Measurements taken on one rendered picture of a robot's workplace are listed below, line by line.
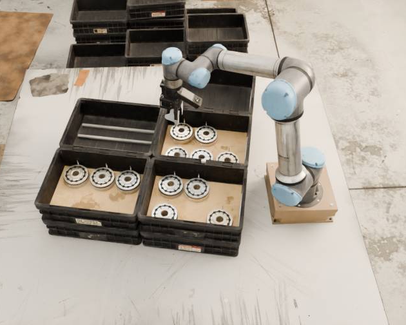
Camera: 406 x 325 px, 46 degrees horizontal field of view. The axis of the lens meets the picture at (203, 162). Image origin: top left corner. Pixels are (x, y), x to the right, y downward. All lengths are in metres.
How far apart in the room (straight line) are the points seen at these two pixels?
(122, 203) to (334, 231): 0.90
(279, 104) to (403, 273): 1.65
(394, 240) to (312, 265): 1.11
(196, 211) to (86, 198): 0.46
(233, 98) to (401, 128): 1.62
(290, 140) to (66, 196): 0.94
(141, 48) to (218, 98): 1.17
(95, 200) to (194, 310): 0.59
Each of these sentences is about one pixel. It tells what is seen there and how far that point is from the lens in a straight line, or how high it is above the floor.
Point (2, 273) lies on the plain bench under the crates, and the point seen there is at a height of 0.70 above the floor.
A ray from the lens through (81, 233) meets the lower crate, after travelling 2.02.
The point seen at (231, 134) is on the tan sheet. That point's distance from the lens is 2.19.
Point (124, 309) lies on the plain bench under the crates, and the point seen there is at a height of 0.70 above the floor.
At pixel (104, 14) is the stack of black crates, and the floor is 0.38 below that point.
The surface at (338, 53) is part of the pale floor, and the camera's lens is 4.11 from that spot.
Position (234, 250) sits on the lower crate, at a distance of 1.92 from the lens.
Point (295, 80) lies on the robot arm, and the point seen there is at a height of 1.43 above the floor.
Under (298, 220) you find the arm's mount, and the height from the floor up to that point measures 0.72.
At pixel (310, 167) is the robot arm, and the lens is 1.87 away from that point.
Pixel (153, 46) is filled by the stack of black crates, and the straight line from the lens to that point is 3.40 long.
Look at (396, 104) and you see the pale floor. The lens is 3.80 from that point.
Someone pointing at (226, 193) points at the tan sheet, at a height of 0.83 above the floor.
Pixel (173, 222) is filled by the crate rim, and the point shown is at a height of 0.93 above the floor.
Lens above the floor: 2.45
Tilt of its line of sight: 51 degrees down
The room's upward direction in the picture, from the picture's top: 1 degrees clockwise
